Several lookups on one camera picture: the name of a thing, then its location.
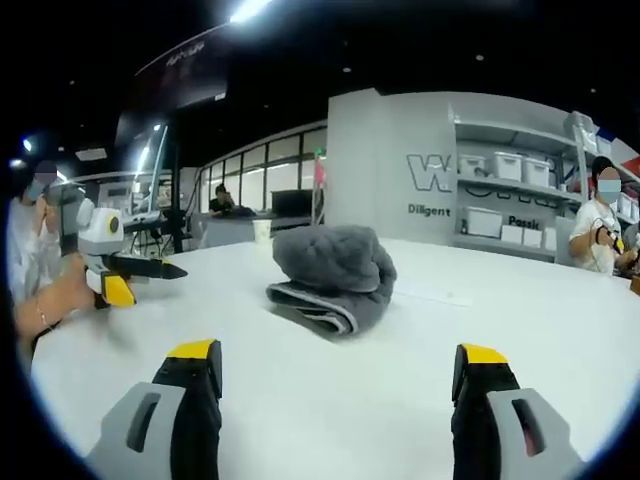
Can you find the black post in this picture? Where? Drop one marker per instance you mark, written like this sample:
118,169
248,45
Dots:
176,190

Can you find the grey towel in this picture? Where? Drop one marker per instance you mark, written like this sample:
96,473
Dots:
330,270

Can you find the group of white storage boxes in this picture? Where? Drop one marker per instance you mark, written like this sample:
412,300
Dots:
506,165

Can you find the person's left hand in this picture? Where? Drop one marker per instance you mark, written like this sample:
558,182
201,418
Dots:
75,287

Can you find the pink cloth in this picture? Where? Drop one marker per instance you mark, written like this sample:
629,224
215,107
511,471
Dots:
321,172

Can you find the white paper cup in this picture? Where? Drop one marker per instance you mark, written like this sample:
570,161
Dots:
261,232

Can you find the glass panel stand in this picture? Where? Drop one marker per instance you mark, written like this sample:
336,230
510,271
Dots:
147,160

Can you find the black hanging sign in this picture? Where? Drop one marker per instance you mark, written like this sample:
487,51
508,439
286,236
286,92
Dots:
185,70

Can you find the silver foil bag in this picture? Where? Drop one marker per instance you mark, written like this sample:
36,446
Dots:
580,130

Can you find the black monitor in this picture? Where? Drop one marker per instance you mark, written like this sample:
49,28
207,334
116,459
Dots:
292,206

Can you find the person's white clothed torso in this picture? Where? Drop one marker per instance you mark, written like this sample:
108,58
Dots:
27,245

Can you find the grey shelf unit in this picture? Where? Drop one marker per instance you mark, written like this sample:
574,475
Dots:
505,135

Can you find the ceiling light strip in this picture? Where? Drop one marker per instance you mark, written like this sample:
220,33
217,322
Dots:
249,11

